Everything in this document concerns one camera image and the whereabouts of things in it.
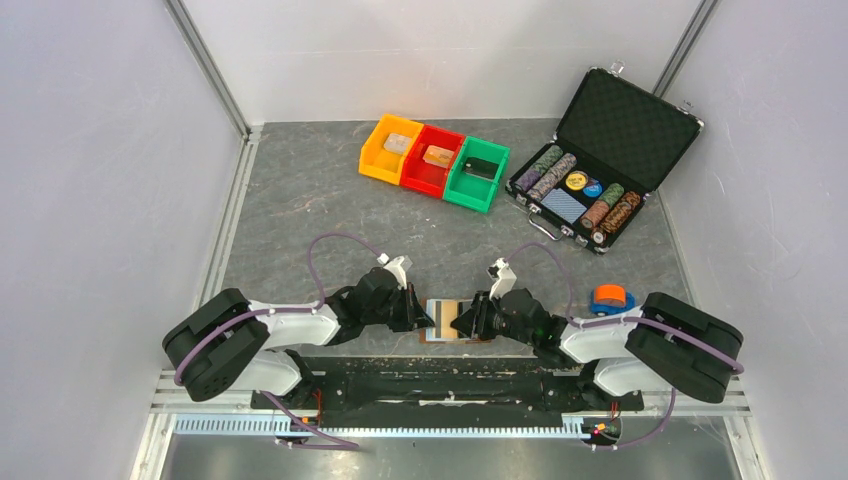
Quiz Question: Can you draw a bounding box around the yellow plastic bin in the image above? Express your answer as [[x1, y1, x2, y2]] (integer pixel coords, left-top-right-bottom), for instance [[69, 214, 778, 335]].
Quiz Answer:
[[358, 114, 424, 185]]

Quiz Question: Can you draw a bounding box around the orange blue tape roll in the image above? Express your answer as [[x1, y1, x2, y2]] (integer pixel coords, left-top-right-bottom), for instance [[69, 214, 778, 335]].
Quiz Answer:
[[588, 284, 636, 316]]

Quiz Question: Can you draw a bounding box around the card stack in yellow bin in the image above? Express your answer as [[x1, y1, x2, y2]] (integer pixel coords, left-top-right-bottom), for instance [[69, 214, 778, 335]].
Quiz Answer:
[[383, 133, 412, 155]]

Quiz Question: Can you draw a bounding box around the green plastic bin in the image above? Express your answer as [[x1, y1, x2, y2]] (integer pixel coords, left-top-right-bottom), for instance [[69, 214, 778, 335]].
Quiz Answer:
[[442, 136, 510, 213]]

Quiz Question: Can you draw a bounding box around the red plastic bin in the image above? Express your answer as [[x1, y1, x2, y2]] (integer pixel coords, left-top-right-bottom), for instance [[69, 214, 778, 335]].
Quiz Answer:
[[400, 124, 466, 199]]

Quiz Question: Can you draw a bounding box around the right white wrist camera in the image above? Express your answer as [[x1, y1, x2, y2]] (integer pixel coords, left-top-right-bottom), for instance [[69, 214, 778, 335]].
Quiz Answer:
[[487, 258, 517, 300]]

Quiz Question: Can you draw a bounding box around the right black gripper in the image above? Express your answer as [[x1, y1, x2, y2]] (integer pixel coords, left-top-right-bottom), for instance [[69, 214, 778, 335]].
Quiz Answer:
[[450, 289, 535, 346]]

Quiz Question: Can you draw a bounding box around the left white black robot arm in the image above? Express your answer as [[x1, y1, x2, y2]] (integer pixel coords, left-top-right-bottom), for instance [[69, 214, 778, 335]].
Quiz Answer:
[[162, 267, 435, 408]]

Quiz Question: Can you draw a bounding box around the yellow dealer button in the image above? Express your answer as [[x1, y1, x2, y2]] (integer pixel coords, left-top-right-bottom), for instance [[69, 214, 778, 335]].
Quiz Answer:
[[564, 170, 590, 191]]

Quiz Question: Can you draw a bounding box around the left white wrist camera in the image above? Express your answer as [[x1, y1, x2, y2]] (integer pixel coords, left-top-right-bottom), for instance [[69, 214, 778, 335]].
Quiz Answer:
[[377, 253, 413, 290]]

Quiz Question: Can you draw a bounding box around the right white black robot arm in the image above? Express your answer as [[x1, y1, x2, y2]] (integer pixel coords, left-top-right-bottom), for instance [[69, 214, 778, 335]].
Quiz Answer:
[[451, 289, 744, 408]]

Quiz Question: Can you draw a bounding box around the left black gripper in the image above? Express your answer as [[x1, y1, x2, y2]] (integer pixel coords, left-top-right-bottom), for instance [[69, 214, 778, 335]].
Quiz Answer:
[[363, 282, 435, 332]]

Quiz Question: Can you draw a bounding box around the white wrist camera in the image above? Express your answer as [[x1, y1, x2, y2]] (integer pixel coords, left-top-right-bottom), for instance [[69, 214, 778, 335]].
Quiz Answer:
[[377, 253, 413, 290], [487, 258, 517, 300]]

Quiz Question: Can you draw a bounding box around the brown leather card holder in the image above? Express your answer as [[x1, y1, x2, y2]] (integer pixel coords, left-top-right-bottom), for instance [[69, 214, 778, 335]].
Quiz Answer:
[[419, 298, 493, 346]]

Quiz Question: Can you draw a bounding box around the card stack in red bin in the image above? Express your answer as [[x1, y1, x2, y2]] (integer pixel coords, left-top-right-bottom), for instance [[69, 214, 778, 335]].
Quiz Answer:
[[422, 145, 455, 169]]

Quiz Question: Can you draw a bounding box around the black poker chip case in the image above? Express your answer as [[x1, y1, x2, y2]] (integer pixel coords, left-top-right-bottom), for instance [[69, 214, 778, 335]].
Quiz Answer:
[[505, 67, 704, 255]]

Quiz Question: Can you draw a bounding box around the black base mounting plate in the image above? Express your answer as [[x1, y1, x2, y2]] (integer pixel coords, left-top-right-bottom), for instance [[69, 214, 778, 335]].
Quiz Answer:
[[278, 350, 644, 428]]

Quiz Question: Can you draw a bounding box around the blue playing card deck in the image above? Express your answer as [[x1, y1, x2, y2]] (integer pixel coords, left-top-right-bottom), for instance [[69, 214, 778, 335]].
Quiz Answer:
[[541, 188, 587, 223]]

